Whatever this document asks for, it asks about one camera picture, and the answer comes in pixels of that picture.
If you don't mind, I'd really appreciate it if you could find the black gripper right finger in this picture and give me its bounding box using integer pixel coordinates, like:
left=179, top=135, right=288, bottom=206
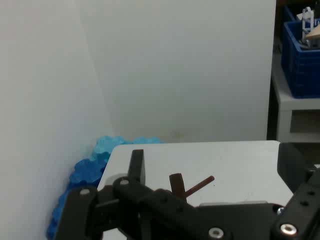
left=269, top=142, right=320, bottom=240

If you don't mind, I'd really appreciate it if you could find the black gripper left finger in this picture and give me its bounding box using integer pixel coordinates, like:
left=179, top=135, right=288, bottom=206
left=53, top=149, right=226, bottom=240

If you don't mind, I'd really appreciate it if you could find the wooden mug tree stand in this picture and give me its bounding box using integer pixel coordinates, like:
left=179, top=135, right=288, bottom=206
left=169, top=172, right=215, bottom=205

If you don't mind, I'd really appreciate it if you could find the dark blue foam mat tile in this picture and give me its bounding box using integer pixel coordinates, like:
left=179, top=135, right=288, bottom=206
left=46, top=186, right=76, bottom=240
left=69, top=157, right=109, bottom=189

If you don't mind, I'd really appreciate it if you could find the light blue foam mat tile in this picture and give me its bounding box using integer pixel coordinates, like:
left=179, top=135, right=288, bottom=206
left=90, top=135, right=133, bottom=161
left=131, top=136, right=161, bottom=145

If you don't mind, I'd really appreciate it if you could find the white shelf unit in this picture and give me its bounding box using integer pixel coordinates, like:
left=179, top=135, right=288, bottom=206
left=270, top=53, right=320, bottom=144

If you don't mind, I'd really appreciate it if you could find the blue plastic crate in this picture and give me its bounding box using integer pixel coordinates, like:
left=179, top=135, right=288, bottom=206
left=280, top=20, right=320, bottom=99
left=283, top=4, right=302, bottom=23

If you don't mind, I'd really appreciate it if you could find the tan cardboard piece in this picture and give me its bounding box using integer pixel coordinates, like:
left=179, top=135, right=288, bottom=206
left=304, top=25, right=320, bottom=41

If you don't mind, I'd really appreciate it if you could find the white strap loop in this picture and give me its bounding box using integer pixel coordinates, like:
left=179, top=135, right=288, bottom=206
left=301, top=7, right=315, bottom=42

